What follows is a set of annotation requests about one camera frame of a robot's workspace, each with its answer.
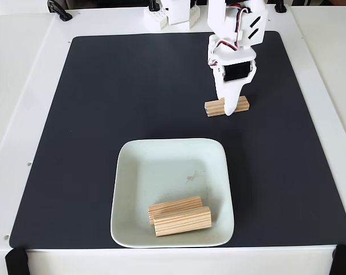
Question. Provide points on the striped wooden block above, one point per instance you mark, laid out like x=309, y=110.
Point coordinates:
x=213, y=108
x=181, y=222

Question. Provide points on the black clamp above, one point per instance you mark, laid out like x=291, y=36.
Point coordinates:
x=280, y=8

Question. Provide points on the pale green square plate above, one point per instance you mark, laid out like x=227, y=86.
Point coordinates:
x=161, y=172

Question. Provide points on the black table mat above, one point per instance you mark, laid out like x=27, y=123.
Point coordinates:
x=75, y=143

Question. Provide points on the wooden block with number mark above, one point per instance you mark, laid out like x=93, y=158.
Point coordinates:
x=173, y=204

